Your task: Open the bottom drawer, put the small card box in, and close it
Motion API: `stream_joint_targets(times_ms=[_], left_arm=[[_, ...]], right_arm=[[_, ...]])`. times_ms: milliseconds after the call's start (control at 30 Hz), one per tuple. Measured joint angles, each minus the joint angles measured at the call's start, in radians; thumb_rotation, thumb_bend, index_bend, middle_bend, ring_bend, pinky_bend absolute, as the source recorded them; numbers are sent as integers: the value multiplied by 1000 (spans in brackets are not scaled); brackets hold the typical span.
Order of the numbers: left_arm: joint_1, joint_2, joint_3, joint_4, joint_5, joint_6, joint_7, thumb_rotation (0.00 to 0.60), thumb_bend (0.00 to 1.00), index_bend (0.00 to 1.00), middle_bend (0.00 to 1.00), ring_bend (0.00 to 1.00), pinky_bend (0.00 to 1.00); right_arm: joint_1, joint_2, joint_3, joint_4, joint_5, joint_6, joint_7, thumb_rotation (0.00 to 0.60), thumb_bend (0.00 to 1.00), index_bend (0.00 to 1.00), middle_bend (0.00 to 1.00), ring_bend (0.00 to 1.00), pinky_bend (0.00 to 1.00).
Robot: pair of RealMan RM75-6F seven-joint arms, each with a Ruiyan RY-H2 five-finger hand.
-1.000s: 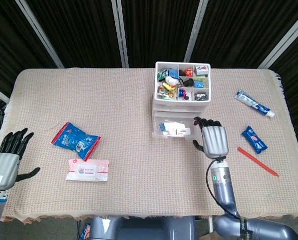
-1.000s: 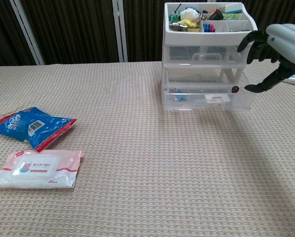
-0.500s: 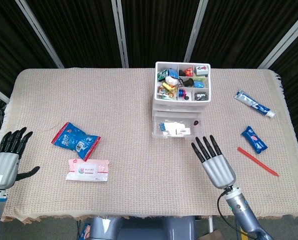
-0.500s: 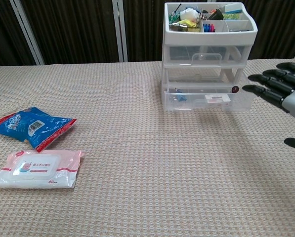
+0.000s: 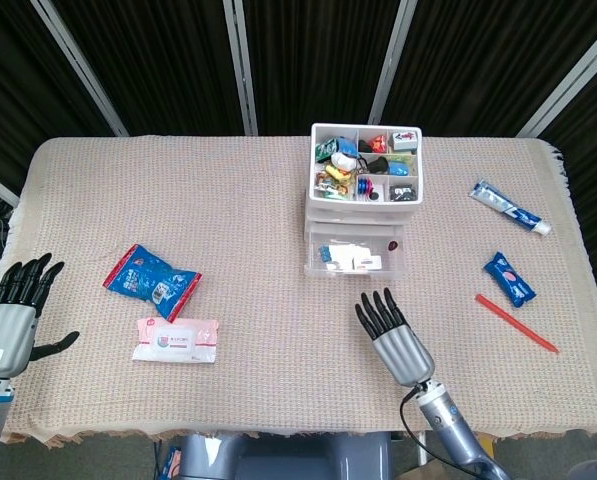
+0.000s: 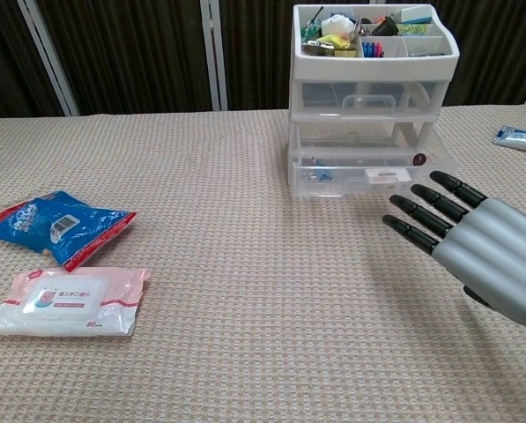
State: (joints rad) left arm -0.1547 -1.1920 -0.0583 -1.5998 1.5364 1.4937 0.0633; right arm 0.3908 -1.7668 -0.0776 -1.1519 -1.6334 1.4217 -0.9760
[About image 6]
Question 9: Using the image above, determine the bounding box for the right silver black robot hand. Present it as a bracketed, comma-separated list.
[381, 170, 526, 330]

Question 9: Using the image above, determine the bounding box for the small white box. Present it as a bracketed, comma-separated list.
[364, 167, 412, 184]

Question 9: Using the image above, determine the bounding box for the clear drawer with red sticker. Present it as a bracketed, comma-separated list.
[292, 147, 461, 198]

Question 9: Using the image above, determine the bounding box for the white plastic drawer organizer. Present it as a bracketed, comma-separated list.
[287, 3, 461, 197]

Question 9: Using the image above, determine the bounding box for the white teal tile box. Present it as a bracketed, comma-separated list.
[394, 5, 433, 24]

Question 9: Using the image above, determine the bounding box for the blue white toothpaste tube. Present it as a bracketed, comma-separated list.
[492, 125, 526, 154]

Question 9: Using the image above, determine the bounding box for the blue binder clip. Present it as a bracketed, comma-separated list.
[308, 154, 337, 182]

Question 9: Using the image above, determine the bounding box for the green blue patterned packet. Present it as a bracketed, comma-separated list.
[396, 22, 433, 36]

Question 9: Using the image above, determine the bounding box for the large black binder clip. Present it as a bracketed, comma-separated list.
[370, 16, 400, 37]

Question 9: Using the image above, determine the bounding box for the beige woven tablecloth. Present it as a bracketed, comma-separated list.
[0, 104, 526, 423]

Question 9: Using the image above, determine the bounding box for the yellow packet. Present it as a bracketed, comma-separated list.
[317, 33, 354, 48]

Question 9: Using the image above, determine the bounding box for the shiny candy wrapper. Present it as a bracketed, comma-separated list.
[300, 40, 337, 57]

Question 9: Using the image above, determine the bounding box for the white crumpled ball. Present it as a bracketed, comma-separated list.
[320, 13, 356, 36]

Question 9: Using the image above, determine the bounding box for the dark pleated curtain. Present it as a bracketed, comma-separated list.
[0, 0, 526, 124]

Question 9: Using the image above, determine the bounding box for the pink wet wipes pack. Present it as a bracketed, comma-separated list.
[0, 266, 152, 338]

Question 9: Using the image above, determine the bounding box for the blue red snack bag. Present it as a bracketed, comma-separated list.
[0, 189, 137, 273]

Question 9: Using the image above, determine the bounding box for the clear drawer with arched handle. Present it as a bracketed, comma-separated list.
[295, 81, 444, 119]

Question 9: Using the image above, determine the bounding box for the white metal frame post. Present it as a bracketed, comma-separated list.
[199, 0, 228, 111]
[18, 0, 81, 116]

